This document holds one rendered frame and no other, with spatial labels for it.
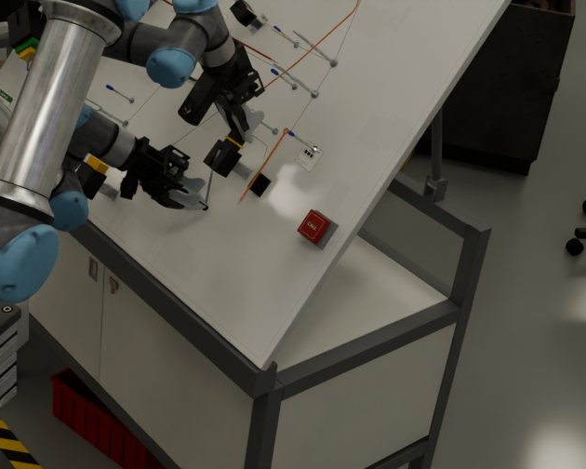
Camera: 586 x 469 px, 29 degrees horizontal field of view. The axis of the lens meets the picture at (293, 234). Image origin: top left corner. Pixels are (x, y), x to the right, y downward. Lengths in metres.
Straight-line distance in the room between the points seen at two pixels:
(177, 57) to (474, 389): 1.98
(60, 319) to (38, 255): 1.34
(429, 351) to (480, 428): 0.98
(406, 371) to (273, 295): 0.48
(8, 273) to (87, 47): 0.33
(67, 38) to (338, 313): 1.08
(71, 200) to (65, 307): 0.87
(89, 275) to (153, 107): 0.44
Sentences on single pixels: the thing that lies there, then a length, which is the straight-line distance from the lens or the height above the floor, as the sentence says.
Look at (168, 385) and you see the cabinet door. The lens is 2.49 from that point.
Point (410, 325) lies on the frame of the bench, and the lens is 2.43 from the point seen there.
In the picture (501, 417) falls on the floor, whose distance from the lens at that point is 3.55.
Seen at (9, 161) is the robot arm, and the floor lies 1.45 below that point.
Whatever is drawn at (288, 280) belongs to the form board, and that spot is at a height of 1.00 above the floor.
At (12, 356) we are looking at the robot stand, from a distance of 1.87.
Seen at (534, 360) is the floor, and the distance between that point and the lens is 3.83.
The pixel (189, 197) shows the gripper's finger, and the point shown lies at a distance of 2.20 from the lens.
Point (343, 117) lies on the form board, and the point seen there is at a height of 1.26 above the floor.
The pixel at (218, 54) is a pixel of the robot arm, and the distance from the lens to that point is 2.06.
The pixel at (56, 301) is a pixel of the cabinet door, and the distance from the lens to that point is 2.85.
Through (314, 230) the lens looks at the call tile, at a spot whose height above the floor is 1.11.
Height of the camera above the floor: 2.18
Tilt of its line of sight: 31 degrees down
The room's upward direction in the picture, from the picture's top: 8 degrees clockwise
